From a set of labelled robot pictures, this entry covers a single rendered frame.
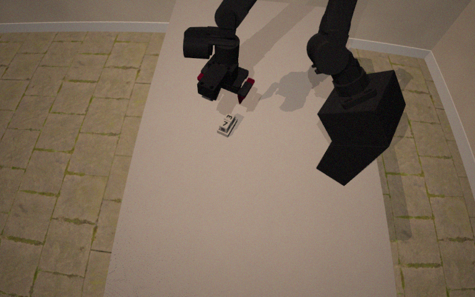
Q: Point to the white calendar cube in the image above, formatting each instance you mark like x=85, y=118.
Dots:
x=229, y=117
x=225, y=126

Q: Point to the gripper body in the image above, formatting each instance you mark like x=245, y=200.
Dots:
x=236, y=87

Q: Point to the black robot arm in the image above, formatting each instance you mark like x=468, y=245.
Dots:
x=326, y=49

